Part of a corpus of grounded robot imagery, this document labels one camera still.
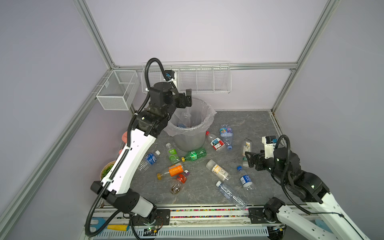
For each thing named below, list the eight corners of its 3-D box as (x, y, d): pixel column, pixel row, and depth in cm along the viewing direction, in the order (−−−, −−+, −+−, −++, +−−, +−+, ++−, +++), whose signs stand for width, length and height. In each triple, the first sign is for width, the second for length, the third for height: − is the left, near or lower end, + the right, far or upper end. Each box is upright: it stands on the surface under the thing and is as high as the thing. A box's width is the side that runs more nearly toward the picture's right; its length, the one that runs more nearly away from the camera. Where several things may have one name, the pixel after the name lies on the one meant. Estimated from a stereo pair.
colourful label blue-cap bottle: (221, 150, 100) (222, 146, 96) (219, 128, 112) (219, 124, 108) (234, 150, 100) (236, 146, 96) (230, 128, 112) (231, 124, 108)
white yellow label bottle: (205, 167, 92) (205, 164, 88) (210, 161, 94) (210, 158, 90) (225, 183, 86) (227, 180, 82) (230, 177, 88) (232, 174, 84)
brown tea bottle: (169, 194, 82) (168, 192, 79) (170, 181, 86) (169, 179, 83) (180, 194, 82) (179, 192, 79) (181, 181, 86) (180, 179, 83)
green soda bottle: (185, 167, 93) (184, 163, 88) (181, 160, 96) (180, 155, 91) (206, 155, 98) (207, 151, 93) (202, 149, 101) (202, 144, 96)
